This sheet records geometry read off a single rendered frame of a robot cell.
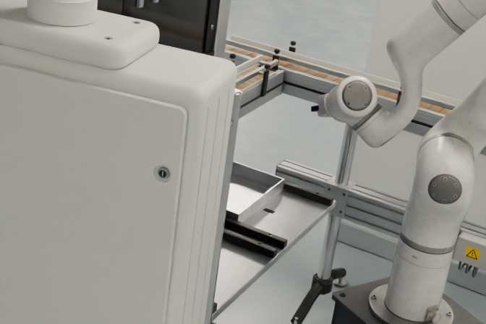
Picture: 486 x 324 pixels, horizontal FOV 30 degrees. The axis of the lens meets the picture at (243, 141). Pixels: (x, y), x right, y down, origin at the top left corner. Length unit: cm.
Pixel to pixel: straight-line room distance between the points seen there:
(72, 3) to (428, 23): 78
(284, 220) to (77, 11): 117
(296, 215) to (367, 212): 98
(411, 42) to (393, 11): 189
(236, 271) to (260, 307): 148
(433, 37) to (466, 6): 8
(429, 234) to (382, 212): 135
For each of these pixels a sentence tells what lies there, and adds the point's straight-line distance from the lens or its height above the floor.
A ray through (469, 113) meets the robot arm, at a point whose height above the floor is 135.
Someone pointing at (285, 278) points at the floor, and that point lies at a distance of 375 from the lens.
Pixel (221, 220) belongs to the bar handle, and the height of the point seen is 125.
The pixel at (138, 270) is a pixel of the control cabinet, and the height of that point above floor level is 126.
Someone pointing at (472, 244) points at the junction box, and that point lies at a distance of 316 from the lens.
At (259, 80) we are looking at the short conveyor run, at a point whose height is 93.
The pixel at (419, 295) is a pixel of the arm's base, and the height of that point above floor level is 94.
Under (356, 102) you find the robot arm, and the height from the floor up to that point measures 135.
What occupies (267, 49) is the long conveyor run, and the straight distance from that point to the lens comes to 335.
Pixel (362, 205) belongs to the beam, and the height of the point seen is 51.
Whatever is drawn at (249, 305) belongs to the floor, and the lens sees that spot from 355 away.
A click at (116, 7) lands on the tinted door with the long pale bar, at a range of 201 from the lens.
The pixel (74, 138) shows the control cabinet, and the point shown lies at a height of 144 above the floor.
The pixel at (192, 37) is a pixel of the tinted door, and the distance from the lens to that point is 234.
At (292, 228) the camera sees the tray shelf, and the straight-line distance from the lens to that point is 229.
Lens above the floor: 198
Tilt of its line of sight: 24 degrees down
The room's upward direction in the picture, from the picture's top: 8 degrees clockwise
